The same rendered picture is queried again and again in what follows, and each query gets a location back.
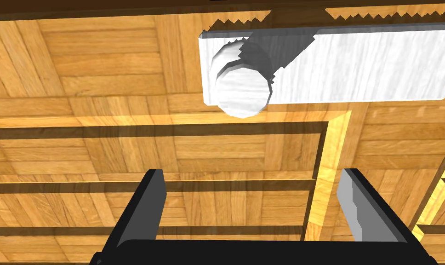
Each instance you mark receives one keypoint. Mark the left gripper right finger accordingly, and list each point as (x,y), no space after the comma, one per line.
(366,213)

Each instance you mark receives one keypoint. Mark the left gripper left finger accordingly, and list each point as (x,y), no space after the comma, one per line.
(143,209)

